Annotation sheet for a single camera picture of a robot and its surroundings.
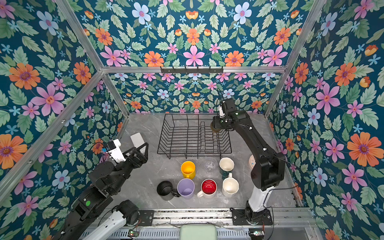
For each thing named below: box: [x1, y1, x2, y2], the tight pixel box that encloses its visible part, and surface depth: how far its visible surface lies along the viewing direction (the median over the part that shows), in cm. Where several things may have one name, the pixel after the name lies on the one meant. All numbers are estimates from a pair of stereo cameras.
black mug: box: [156, 180, 179, 201], surface depth 78 cm
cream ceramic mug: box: [222, 172, 239, 198], surface depth 78 cm
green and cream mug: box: [219, 157, 235, 180], surface depth 84 cm
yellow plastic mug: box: [181, 160, 196, 180], surface depth 84 cm
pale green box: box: [179, 224, 218, 240], surface depth 69 cm
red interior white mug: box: [196, 178, 218, 199], surface depth 80 cm
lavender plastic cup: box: [177, 178, 195, 200], surface depth 76 cm
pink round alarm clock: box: [248, 154, 257, 169], surface depth 92 cm
